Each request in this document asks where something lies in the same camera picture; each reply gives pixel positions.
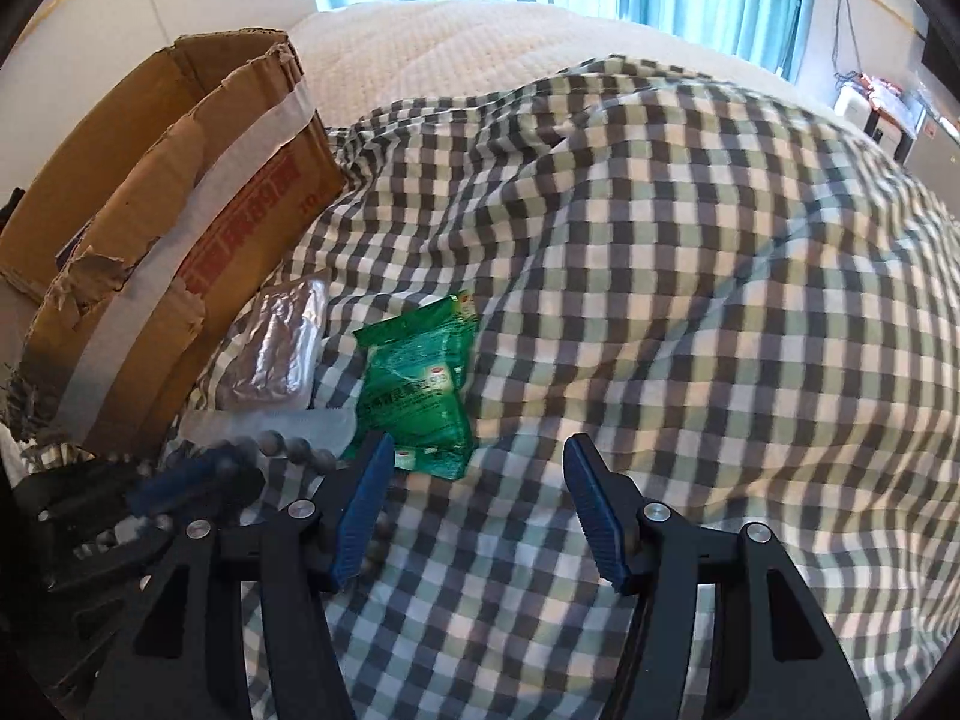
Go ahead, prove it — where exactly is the green snack packet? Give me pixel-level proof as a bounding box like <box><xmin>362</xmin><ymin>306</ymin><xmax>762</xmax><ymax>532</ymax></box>
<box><xmin>356</xmin><ymin>293</ymin><xmax>478</xmax><ymax>481</ymax></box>

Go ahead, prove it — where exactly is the silver foil packet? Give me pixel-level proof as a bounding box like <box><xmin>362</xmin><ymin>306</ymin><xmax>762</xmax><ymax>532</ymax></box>
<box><xmin>215</xmin><ymin>275</ymin><xmax>329</xmax><ymax>411</ymax></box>

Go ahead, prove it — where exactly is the brown cardboard box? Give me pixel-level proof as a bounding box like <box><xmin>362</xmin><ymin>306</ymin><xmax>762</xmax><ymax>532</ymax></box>
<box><xmin>2</xmin><ymin>28</ymin><xmax>343</xmax><ymax>455</ymax></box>

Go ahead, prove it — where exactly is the checkered bed sheet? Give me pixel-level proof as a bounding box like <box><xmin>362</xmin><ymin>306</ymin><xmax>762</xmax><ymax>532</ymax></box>
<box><xmin>278</xmin><ymin>55</ymin><xmax>958</xmax><ymax>718</ymax></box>

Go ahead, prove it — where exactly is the white quilted mattress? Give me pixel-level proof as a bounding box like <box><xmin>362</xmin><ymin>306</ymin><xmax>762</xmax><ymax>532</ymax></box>
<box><xmin>290</xmin><ymin>0</ymin><xmax>836</xmax><ymax>127</ymax></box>

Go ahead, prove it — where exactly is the white suitcase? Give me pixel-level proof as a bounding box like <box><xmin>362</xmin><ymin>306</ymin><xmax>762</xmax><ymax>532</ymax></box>
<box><xmin>833</xmin><ymin>83</ymin><xmax>901</xmax><ymax>146</ymax></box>

